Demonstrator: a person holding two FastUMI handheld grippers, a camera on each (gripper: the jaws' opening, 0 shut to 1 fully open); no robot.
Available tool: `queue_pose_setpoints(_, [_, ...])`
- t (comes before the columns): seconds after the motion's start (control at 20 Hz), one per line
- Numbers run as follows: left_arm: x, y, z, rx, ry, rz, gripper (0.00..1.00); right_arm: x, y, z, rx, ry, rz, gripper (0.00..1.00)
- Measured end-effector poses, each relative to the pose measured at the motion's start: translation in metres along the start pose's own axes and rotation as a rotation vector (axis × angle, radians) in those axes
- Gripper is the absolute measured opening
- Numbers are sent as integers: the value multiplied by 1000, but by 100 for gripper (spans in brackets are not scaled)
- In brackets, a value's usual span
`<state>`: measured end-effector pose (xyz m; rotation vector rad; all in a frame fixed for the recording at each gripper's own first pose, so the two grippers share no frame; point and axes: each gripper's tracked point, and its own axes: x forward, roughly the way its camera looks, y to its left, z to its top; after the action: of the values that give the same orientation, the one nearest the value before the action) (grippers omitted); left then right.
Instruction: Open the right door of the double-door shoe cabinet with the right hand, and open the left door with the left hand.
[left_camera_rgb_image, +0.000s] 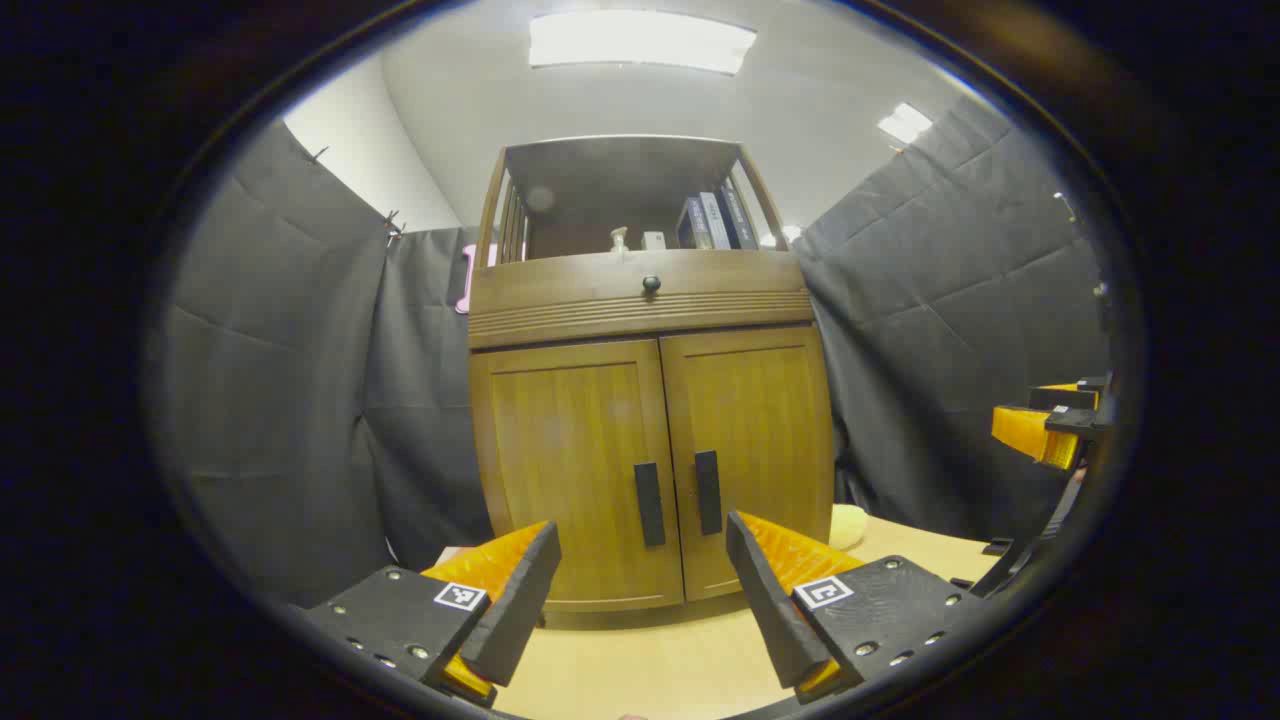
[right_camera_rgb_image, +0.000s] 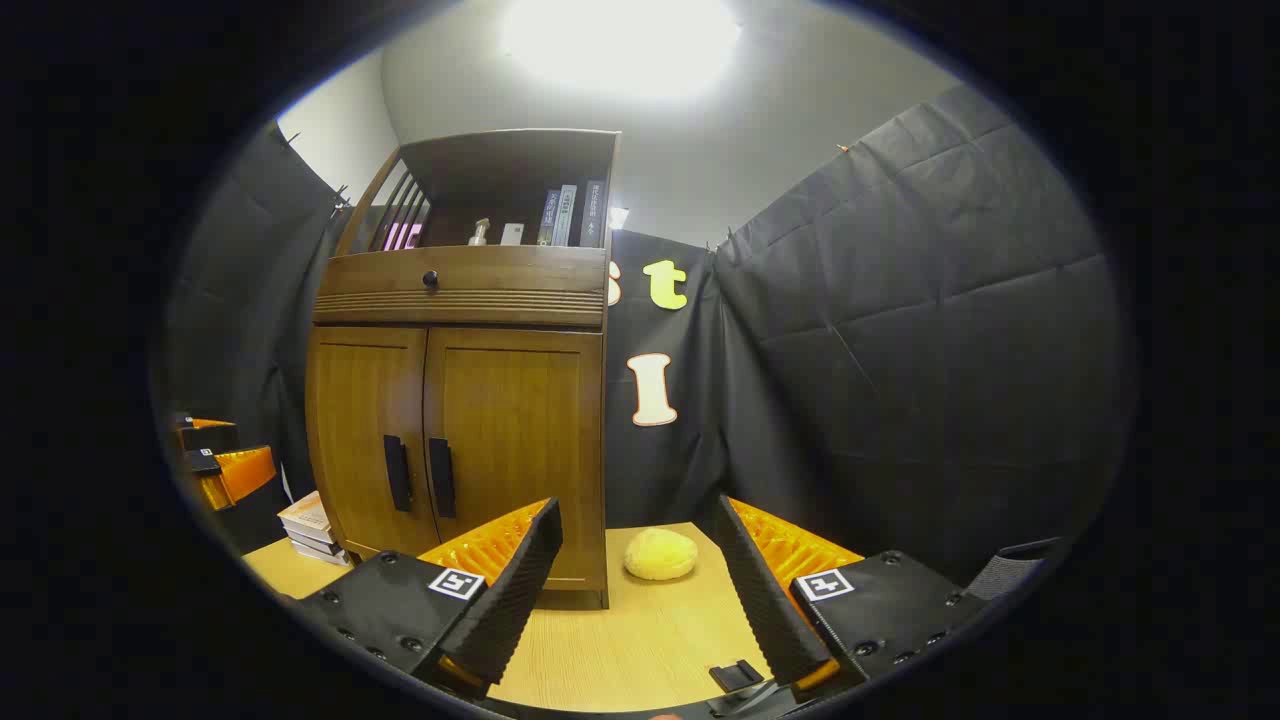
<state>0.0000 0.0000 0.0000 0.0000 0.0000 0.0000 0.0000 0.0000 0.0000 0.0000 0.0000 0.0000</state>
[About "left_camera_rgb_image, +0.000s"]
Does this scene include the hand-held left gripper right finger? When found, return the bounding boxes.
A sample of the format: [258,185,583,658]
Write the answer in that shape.
[725,510,986,706]

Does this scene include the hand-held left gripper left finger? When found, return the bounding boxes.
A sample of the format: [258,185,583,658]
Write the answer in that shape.
[300,520,563,709]

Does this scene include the black door handle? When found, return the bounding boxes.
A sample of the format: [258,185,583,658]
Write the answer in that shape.
[633,461,667,549]
[694,450,724,537]

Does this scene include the wooden shoe cabinet door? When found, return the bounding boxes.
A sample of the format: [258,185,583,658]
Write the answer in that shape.
[660,325,836,603]
[470,338,686,613]

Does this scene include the wooden double-door shoe cabinet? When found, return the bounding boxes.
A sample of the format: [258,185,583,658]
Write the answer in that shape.
[466,135,836,613]

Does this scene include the pale yellow soft object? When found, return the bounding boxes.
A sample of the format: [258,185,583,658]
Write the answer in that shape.
[828,503,869,552]

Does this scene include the small ceiling light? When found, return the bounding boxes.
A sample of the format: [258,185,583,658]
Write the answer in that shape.
[877,102,934,146]

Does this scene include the black backdrop cloth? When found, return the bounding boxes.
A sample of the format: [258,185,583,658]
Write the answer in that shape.
[150,95,1116,611]

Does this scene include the dark blue book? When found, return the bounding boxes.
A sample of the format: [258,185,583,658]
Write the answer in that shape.
[677,197,713,251]
[718,185,758,250]

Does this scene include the grey book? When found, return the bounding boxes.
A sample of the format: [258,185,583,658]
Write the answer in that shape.
[698,191,733,250]

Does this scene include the large rectangular ceiling light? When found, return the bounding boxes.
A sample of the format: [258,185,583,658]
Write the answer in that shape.
[528,10,758,76]

